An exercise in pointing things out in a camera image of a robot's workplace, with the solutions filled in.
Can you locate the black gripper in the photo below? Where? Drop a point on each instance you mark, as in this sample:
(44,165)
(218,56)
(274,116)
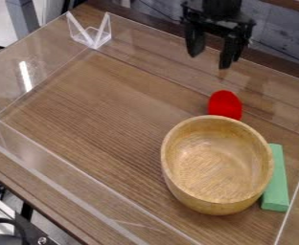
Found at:
(219,18)

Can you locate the red plush strawberry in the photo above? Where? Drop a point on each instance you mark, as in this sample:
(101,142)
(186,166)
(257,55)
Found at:
(224,104)

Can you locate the wooden bowl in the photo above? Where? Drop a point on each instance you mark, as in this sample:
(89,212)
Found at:
(216,163)

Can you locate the green rectangular block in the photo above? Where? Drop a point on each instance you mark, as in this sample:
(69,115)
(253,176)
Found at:
(275,196)

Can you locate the clear acrylic corner bracket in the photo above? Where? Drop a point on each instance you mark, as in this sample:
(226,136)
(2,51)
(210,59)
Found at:
(92,37)

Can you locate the clear acrylic tray wall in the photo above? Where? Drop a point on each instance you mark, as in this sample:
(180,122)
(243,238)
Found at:
(84,115)

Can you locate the black metal bracket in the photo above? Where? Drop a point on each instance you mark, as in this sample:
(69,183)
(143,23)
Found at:
(36,236)

